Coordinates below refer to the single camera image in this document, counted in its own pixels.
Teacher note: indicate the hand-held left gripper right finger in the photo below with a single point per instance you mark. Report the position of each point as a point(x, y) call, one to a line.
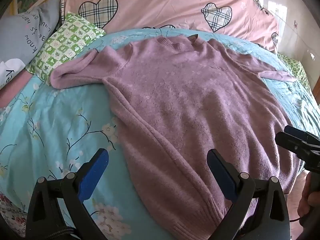
point(221, 177)

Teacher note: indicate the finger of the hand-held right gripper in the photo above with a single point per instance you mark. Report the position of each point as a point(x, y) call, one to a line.
point(295, 146)
point(296, 133)

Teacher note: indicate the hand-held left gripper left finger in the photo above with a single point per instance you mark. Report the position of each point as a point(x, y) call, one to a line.
point(92, 177)

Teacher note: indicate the pink knit sweater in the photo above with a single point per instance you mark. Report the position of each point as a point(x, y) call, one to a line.
point(187, 105)

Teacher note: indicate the person's right hand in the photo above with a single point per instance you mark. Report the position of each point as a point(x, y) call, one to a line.
point(303, 200)

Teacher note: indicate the green checked pillow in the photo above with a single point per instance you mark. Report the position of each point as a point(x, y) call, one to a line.
point(65, 45)
point(296, 70)

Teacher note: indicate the teal floral bed sheet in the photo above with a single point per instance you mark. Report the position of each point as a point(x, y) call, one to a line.
point(50, 130)

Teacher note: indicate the red floral cloth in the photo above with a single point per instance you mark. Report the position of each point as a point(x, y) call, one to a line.
point(12, 212)

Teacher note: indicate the plain pink cloth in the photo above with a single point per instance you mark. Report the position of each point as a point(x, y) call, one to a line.
point(12, 91)

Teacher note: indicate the white cloth with lettering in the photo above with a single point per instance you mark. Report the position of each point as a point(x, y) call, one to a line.
point(10, 72)

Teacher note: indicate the grey pillow with lettering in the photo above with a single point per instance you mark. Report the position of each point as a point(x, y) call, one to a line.
point(25, 30)

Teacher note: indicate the pink quilt with plaid hearts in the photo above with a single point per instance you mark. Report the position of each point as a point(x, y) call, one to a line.
point(162, 5)

